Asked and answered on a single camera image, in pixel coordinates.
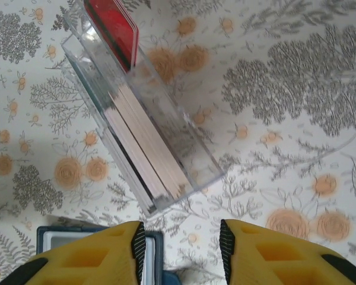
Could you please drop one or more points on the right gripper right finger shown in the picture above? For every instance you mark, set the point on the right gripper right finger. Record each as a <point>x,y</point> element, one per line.
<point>270,261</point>

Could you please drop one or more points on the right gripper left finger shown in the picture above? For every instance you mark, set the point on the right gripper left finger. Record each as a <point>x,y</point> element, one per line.
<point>106,261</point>

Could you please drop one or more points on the navy leather card holder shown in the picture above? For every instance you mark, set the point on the navy leather card holder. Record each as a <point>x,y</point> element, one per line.
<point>41,240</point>

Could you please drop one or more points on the grey black credit card stack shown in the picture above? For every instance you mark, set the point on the grey black credit card stack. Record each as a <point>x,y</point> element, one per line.
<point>130,190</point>

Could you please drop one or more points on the white credit card stack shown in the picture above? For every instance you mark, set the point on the white credit card stack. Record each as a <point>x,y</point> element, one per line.
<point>127,148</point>

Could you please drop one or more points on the peach credit card stack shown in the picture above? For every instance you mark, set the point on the peach credit card stack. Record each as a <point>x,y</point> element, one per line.
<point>157,142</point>

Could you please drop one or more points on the clear acrylic card organizer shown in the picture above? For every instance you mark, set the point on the clear acrylic card organizer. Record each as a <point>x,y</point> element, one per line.
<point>172,133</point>

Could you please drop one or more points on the red credit card stack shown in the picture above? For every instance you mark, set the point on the red credit card stack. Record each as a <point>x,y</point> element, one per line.
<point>115,32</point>

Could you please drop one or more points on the floral patterned table cover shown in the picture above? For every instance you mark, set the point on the floral patterned table cover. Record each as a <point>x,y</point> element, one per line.
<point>284,89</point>

